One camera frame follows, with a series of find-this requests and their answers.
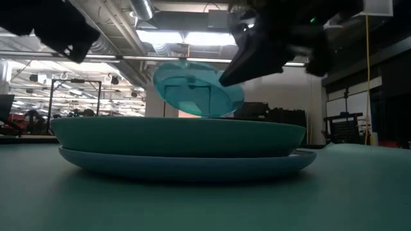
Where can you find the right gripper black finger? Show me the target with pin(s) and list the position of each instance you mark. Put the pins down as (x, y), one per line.
(253, 61)

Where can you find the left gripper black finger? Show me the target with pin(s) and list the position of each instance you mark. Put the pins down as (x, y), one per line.
(82, 48)

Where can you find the translucent blue plastic plate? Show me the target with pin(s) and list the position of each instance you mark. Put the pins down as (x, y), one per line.
(196, 91)

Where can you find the large teal plastic plate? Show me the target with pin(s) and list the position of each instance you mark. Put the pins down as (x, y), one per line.
(176, 138)

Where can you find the large blue plastic plate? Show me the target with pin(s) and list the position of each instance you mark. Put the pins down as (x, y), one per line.
(186, 168)

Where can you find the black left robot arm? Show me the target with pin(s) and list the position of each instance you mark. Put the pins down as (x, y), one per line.
(16, 16)

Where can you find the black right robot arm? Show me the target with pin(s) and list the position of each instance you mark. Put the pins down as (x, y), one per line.
(346, 9)

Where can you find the long ceiling light tube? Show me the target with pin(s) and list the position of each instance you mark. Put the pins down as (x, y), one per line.
(102, 56)
(293, 64)
(151, 58)
(208, 60)

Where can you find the grey ceiling box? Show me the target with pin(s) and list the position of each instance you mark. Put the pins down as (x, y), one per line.
(220, 19)

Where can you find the black stacked crates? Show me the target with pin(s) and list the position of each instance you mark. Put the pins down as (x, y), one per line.
(287, 117)

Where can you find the white ceiling unit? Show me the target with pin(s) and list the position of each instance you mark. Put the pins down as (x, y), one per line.
(377, 8)

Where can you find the grey monitor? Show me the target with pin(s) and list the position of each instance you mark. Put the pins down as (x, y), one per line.
(6, 107)

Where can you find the red box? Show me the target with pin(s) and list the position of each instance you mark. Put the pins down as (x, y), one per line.
(388, 143)

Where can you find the dark wall screen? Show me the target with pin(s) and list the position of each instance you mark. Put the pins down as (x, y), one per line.
(253, 110)

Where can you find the wide black metal frame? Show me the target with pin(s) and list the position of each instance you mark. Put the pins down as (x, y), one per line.
(50, 106)

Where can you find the round silver ventilation duct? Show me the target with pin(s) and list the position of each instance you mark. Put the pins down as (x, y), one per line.
(144, 8)

